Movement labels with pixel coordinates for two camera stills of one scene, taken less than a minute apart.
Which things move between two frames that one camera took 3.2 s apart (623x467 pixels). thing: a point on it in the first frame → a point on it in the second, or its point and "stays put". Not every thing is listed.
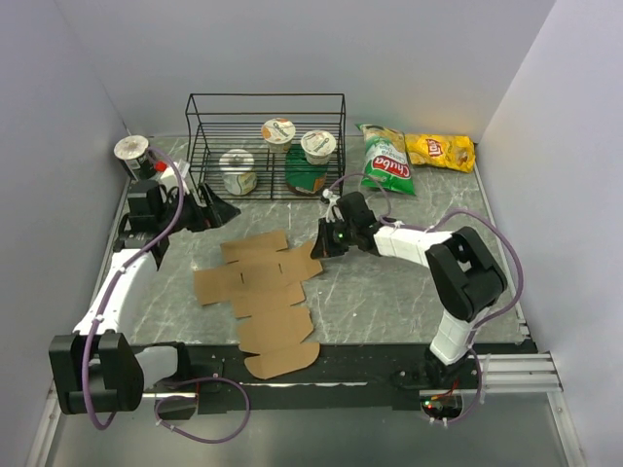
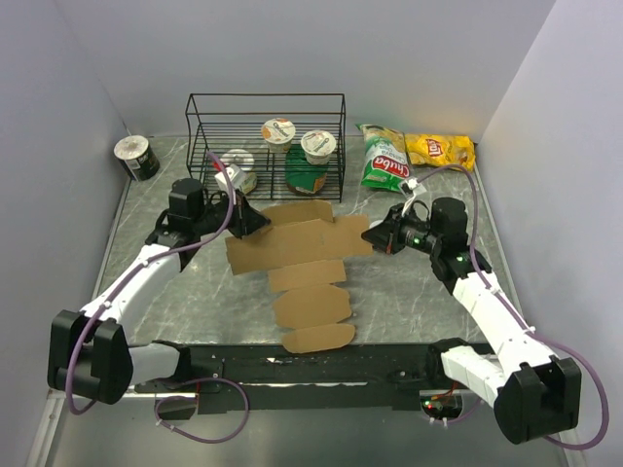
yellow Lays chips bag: x=451 y=152 stays put
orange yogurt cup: x=278 y=132 stays put
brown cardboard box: x=263 y=280 → x=305 y=253
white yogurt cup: x=317 y=146 stays put
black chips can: x=134 y=154 stays put
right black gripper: x=324 y=248 → x=386 y=234
